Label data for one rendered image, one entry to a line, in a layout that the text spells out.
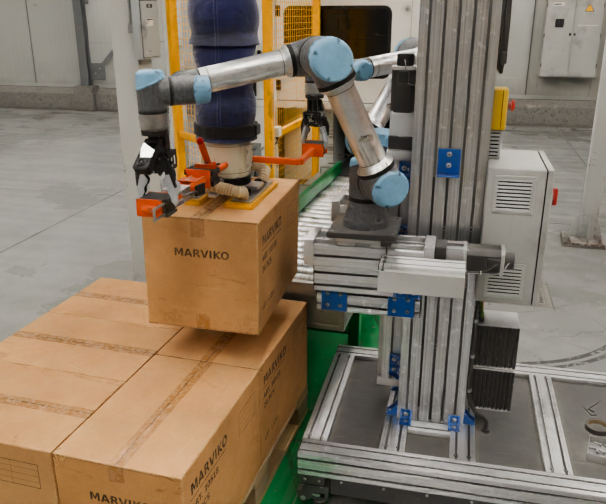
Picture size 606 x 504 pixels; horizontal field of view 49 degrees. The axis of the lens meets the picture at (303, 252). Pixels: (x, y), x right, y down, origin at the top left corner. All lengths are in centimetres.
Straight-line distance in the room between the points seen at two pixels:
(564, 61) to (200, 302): 950
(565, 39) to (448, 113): 904
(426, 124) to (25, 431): 156
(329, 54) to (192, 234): 75
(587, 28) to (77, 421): 1008
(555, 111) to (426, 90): 925
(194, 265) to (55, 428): 65
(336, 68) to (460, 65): 51
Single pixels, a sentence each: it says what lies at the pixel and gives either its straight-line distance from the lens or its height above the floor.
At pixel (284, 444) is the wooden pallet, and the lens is 287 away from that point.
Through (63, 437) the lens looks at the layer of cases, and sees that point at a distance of 212.
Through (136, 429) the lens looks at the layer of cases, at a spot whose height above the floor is 54.
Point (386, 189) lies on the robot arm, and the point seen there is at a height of 121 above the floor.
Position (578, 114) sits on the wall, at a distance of 1152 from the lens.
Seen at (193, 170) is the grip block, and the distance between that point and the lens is 216.
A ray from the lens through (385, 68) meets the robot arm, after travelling 258.
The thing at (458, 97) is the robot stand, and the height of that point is 144.
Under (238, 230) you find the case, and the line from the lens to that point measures 215.
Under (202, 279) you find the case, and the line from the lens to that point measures 226.
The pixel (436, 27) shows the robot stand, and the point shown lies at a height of 166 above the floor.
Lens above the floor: 170
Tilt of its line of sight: 20 degrees down
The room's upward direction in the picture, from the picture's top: straight up
